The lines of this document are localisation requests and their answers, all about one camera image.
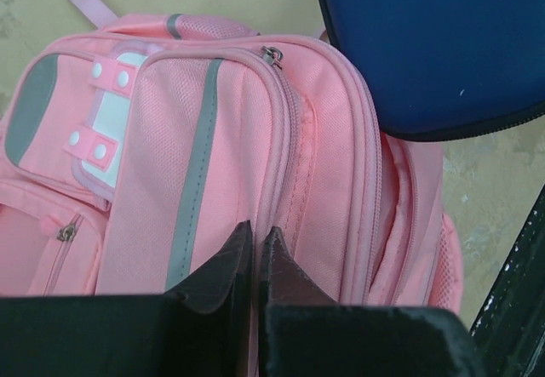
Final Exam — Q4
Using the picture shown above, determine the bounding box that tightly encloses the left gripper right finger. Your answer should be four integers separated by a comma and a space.
259, 227, 485, 376

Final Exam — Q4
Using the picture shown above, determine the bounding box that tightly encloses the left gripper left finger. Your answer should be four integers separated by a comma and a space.
1, 222, 252, 376

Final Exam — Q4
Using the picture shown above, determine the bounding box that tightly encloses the pink student backpack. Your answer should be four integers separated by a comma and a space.
1, 0, 463, 376

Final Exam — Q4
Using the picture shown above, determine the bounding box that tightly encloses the blue pencil case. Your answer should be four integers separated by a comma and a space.
318, 0, 544, 142

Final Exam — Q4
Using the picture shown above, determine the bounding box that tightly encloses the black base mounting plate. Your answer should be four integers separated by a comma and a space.
470, 192, 545, 377

